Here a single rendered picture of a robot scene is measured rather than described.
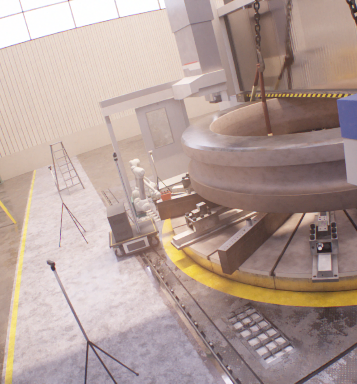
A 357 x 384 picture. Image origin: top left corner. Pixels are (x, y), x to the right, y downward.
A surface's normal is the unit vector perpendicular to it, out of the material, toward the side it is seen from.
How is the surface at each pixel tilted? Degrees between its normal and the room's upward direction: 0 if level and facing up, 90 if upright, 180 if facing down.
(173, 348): 0
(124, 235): 90
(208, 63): 90
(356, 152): 90
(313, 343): 0
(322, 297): 0
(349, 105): 90
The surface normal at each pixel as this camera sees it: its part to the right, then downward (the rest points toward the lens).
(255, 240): 0.71, 0.06
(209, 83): 0.36, 0.22
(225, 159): -0.74, 0.39
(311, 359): -0.24, -0.91
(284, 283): -0.48, 0.40
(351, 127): -0.90, 0.34
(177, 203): 0.04, 0.33
